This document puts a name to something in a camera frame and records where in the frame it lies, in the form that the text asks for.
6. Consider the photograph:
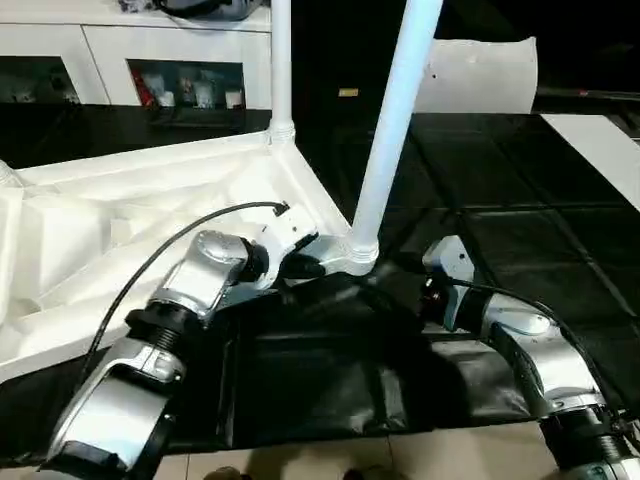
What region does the white plastic table leg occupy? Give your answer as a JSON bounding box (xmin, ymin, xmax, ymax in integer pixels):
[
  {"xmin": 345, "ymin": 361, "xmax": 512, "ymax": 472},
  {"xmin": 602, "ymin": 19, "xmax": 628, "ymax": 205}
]
[
  {"xmin": 268, "ymin": 0, "xmax": 297, "ymax": 146},
  {"xmin": 345, "ymin": 0, "xmax": 444, "ymax": 263}
]

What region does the white plastic table top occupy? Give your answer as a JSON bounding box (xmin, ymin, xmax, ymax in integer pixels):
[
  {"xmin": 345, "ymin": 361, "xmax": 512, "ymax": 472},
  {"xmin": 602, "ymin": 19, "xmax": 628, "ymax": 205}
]
[{"xmin": 0, "ymin": 130, "xmax": 381, "ymax": 386}]

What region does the flat white board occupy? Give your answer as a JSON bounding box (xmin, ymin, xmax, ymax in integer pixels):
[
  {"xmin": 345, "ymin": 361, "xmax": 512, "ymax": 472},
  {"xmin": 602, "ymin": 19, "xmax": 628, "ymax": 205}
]
[{"xmin": 540, "ymin": 112, "xmax": 640, "ymax": 206}]

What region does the dark round pot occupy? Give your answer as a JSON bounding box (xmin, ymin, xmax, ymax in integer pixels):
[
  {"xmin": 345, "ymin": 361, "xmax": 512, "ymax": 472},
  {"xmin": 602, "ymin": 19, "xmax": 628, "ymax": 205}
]
[{"xmin": 165, "ymin": 0, "xmax": 271, "ymax": 21}]

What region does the white cabinet with glass doors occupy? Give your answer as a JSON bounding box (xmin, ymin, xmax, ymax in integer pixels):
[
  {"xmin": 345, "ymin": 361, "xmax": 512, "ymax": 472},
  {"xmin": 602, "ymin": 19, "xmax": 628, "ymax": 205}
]
[{"xmin": 0, "ymin": 0, "xmax": 275, "ymax": 113}]

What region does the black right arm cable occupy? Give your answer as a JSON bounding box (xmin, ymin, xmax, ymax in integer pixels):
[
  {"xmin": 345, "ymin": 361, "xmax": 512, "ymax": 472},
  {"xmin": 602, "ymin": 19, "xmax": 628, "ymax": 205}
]
[{"xmin": 440, "ymin": 282, "xmax": 626, "ymax": 411}]

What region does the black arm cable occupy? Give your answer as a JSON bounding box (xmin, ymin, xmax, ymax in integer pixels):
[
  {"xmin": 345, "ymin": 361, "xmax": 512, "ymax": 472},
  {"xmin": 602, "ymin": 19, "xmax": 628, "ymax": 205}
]
[
  {"xmin": 440, "ymin": 282, "xmax": 626, "ymax": 411},
  {"xmin": 78, "ymin": 200, "xmax": 291, "ymax": 386}
]

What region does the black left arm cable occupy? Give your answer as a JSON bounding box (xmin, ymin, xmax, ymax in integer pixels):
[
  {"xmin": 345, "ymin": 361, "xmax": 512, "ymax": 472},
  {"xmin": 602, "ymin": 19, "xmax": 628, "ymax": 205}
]
[{"xmin": 78, "ymin": 200, "xmax": 291, "ymax": 386}]

